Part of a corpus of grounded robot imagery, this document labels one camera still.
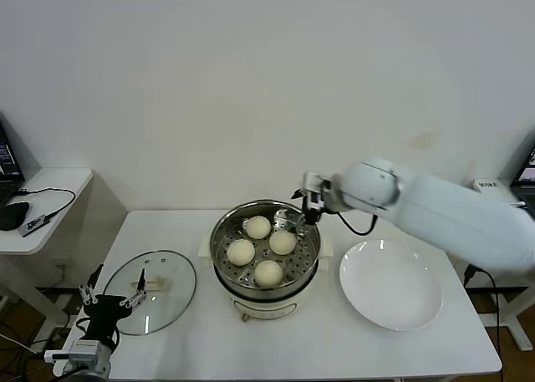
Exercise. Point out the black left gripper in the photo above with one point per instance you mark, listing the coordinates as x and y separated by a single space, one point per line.
103 317

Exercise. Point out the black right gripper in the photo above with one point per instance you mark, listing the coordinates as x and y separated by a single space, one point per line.
312 208

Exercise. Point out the white steamed baozi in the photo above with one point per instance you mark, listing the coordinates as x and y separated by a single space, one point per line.
241 252
268 273
283 242
258 227

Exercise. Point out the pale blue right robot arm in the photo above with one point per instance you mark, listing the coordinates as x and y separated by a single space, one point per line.
439 210

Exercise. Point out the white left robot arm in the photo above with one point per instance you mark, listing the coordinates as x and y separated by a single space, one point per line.
98 363

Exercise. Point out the stainless steel steamer basket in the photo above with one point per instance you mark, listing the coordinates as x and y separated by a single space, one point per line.
234 223

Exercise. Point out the cream electric cooking pot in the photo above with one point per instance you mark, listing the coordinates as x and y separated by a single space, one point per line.
267 307

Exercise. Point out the black usb drive with print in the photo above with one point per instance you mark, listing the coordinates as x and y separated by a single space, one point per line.
33 226

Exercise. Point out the white round plate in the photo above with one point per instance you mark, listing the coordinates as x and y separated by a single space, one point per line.
388 281

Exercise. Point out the black computer mouse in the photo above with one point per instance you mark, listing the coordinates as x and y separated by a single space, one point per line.
14 215

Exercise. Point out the white side table with mouse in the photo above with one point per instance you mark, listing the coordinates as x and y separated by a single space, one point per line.
54 181

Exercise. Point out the white side table with label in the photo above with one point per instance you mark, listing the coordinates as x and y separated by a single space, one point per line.
507 196

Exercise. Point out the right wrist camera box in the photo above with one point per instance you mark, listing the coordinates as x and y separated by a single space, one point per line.
313 183

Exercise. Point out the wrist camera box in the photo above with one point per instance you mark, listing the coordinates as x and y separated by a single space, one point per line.
83 350
313 183

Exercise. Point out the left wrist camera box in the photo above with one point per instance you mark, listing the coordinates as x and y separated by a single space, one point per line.
83 350

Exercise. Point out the black laptop showing camera view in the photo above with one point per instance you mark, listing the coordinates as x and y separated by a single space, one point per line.
527 169

